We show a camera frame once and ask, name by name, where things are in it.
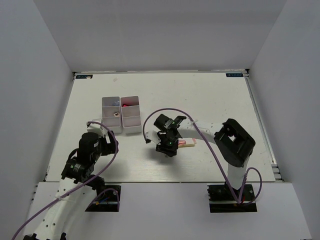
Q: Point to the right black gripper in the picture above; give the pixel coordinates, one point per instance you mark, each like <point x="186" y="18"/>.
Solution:
<point x="171" y="151"/>

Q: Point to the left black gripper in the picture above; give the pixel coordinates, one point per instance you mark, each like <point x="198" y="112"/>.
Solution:
<point x="109" y="147"/>

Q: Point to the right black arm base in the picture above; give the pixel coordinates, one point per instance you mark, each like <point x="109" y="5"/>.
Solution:
<point x="222" y="201"/>

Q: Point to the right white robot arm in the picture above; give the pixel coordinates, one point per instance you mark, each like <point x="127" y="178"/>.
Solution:
<point x="233" y="141"/>

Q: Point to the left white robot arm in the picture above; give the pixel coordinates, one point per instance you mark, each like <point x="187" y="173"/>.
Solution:
<point x="78" y="187"/>

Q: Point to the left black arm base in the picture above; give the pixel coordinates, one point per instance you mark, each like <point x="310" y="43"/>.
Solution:
<point x="107" y="199"/>

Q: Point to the pink correction tape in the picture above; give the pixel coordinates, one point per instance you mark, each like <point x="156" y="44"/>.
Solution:
<point x="182" y="142"/>

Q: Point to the yellow flat stick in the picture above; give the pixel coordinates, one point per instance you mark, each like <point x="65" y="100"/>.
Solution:
<point x="190" y="142"/>

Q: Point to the right white organizer bin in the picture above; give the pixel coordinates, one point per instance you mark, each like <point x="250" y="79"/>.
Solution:
<point x="131" y="115"/>

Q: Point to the white organizer bin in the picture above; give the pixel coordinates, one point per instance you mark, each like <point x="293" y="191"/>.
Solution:
<point x="131" y="115"/>
<point x="108" y="110"/>

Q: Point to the left white organizer bin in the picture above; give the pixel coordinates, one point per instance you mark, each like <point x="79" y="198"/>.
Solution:
<point x="108" y="110"/>

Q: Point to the left blue table label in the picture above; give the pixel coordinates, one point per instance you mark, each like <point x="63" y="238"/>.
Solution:
<point x="84" y="76"/>

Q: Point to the blue table label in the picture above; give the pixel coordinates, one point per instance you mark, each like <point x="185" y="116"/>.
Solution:
<point x="84" y="76"/>
<point x="234" y="75"/>

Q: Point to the right blue table label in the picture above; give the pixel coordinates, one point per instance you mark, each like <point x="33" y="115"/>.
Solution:
<point x="234" y="75"/>

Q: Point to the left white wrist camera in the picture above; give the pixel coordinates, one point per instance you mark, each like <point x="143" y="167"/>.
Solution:
<point x="95" y="128"/>

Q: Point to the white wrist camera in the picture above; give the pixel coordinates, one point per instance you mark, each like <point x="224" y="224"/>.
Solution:
<point x="152" y="136"/>
<point x="95" y="128"/>

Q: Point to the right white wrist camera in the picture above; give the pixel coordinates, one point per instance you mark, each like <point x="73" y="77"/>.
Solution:
<point x="152" y="136"/>

